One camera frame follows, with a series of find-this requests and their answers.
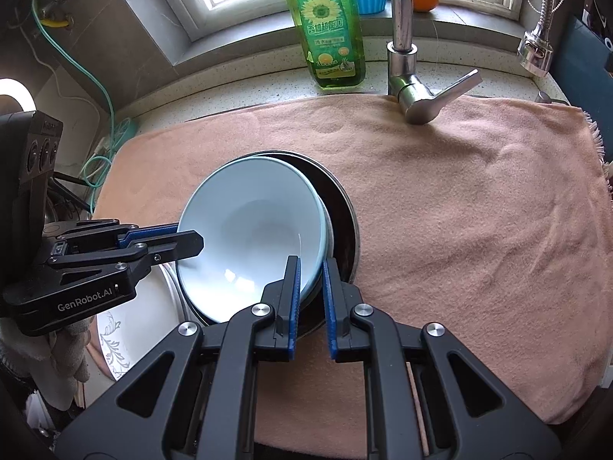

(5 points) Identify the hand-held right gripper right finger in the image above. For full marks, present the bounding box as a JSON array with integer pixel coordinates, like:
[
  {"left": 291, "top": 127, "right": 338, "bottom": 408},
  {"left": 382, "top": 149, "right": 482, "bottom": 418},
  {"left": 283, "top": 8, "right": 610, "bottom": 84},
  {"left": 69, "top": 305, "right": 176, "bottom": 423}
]
[{"left": 322, "top": 258, "right": 561, "bottom": 460}]

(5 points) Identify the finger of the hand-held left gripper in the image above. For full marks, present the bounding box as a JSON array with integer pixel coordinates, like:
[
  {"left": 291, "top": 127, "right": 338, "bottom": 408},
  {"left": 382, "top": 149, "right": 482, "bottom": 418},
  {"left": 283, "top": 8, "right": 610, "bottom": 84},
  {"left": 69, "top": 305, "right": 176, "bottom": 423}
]
[
  {"left": 45, "top": 231, "right": 205, "bottom": 279},
  {"left": 43, "top": 219, "right": 180, "bottom": 251}
]

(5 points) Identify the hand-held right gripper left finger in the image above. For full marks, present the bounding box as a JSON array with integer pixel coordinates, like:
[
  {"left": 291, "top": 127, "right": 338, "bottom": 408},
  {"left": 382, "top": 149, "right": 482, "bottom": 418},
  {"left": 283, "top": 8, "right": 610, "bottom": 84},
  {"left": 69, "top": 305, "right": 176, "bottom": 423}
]
[{"left": 52, "top": 255, "right": 303, "bottom": 460}]

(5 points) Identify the light blue ceramic bowl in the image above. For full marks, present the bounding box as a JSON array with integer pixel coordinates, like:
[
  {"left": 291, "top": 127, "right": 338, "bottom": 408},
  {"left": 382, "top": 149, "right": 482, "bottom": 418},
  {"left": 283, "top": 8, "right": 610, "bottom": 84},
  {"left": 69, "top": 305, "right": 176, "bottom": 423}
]
[{"left": 176, "top": 156, "right": 331, "bottom": 324}]

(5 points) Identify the white plate with grey rim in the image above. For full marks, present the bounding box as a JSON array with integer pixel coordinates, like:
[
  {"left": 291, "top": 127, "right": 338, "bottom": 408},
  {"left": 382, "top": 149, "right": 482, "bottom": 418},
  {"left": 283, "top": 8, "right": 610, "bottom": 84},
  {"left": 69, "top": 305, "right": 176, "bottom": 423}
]
[{"left": 97, "top": 261, "right": 202, "bottom": 381}]

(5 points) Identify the large stainless steel bowl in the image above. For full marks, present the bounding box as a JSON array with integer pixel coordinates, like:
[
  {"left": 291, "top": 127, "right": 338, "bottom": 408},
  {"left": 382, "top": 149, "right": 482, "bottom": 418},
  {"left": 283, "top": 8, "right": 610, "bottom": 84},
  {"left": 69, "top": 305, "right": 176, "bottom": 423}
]
[{"left": 192, "top": 149, "right": 361, "bottom": 341}]

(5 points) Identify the person's left hand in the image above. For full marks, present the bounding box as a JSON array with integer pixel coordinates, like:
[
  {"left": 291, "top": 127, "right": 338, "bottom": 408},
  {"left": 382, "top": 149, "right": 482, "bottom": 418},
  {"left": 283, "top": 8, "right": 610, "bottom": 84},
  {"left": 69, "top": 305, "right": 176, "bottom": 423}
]
[{"left": 0, "top": 319, "right": 90, "bottom": 386}]

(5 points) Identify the pink towel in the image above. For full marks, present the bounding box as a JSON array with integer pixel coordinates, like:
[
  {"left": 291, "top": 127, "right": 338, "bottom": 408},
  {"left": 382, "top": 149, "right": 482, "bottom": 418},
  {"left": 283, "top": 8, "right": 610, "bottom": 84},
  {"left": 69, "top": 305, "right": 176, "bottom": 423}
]
[{"left": 93, "top": 93, "right": 613, "bottom": 446}]

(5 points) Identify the green dish soap bottle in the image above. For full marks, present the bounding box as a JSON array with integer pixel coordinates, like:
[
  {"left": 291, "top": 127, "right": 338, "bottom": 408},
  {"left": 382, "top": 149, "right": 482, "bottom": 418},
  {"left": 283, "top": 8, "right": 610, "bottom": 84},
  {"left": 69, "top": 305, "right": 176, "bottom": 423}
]
[{"left": 282, "top": 0, "right": 367, "bottom": 92}]

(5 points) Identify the steel kitchen faucet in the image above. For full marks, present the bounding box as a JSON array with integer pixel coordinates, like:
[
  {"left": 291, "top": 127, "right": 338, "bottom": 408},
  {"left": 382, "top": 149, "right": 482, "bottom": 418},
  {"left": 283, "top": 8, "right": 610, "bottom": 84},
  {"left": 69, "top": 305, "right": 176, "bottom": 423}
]
[{"left": 387, "top": 0, "right": 480, "bottom": 125}]

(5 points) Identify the dark blue object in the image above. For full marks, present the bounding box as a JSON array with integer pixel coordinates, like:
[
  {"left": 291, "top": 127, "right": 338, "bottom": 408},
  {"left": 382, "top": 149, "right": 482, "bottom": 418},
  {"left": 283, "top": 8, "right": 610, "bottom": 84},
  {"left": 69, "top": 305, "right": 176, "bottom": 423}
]
[{"left": 558, "top": 0, "right": 613, "bottom": 154}]

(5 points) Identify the green cable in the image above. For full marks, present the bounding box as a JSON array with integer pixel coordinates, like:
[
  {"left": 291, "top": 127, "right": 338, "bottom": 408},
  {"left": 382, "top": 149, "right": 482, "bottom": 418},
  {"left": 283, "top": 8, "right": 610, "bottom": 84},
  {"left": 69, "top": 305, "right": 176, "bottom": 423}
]
[{"left": 31, "top": 0, "right": 137, "bottom": 187}]

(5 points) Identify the white ring light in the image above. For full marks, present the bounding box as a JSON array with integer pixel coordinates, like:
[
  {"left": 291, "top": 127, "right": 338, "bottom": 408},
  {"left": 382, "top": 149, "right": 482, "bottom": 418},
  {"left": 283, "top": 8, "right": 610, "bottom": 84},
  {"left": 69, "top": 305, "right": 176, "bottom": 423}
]
[{"left": 0, "top": 77, "right": 38, "bottom": 116}]

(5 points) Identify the white window frame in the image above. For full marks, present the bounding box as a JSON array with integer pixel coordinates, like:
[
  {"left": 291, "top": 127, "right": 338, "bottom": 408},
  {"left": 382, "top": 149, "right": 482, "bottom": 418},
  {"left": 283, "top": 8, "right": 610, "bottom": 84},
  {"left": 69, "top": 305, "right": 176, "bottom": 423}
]
[{"left": 144, "top": 0, "right": 525, "bottom": 65}]

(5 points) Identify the steel sprayer hose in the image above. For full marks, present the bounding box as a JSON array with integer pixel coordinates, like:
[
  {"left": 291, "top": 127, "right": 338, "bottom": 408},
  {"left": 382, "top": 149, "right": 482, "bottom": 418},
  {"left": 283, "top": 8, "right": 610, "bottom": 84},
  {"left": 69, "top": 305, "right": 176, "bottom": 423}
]
[{"left": 516, "top": 0, "right": 556, "bottom": 77}]

